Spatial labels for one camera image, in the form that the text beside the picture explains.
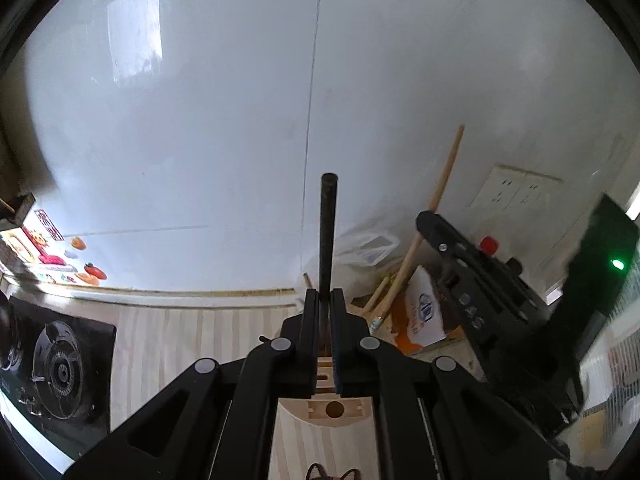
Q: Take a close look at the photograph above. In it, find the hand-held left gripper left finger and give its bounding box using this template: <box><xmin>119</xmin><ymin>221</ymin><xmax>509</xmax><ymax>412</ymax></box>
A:
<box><xmin>65</xmin><ymin>288</ymin><xmax>321</xmax><ymax>480</ymax></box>

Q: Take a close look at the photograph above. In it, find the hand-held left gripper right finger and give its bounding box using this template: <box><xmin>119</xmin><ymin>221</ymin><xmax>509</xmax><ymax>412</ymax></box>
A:
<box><xmin>329</xmin><ymin>288</ymin><xmax>571</xmax><ymax>480</ymax></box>

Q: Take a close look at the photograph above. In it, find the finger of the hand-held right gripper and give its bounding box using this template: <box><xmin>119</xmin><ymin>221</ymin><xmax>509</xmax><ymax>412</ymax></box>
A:
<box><xmin>416</xmin><ymin>211</ymin><xmax>552</xmax><ymax>347</ymax></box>

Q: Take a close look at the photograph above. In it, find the black handled utensil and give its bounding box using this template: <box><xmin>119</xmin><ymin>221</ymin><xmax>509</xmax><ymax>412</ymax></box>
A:
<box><xmin>320</xmin><ymin>173</ymin><xmax>339</xmax><ymax>356</ymax></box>

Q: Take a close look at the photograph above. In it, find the long wooden chopstick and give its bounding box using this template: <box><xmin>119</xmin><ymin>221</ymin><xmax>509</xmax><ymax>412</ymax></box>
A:
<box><xmin>370</xmin><ymin>125</ymin><xmax>466</xmax><ymax>323</ymax></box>

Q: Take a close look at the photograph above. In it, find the white orange cardboard box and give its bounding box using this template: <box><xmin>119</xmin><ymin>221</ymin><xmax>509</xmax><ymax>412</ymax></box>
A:
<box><xmin>392</xmin><ymin>265</ymin><xmax>451</xmax><ymax>356</ymax></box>

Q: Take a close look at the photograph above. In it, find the thin wooden stick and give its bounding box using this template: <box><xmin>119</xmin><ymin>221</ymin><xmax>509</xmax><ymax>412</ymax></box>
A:
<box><xmin>357</xmin><ymin>267</ymin><xmax>403</xmax><ymax>312</ymax></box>

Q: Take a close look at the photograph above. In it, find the clear plastic bag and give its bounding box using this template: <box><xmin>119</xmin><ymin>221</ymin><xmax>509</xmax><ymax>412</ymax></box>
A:
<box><xmin>334</xmin><ymin>231</ymin><xmax>402</xmax><ymax>269</ymax></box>

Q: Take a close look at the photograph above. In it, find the wooden cutting board dog print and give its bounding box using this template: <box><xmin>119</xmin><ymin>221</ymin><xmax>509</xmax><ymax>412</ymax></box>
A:
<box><xmin>271</xmin><ymin>395</ymin><xmax>377</xmax><ymax>480</ymax></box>

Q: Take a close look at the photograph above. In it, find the black gas stove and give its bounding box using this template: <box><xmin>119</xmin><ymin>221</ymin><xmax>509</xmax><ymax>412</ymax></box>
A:
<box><xmin>0</xmin><ymin>292</ymin><xmax>118</xmax><ymax>441</ymax></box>

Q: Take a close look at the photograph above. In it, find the small dark box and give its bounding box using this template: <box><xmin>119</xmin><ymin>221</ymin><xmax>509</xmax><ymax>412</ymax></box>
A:
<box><xmin>0</xmin><ymin>192</ymin><xmax>37</xmax><ymax>227</ymax></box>

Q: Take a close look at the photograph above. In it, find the white wall socket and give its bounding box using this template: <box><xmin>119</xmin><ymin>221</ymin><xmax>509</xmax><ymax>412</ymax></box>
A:
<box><xmin>517</xmin><ymin>172</ymin><xmax>563</xmax><ymax>207</ymax></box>
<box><xmin>469</xmin><ymin>165</ymin><xmax>527</xmax><ymax>209</ymax></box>

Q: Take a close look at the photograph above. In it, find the colourful wall sticker sheet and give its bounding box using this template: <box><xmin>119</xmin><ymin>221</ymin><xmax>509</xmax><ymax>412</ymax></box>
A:
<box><xmin>0</xmin><ymin>207</ymin><xmax>108</xmax><ymax>288</ymax></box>

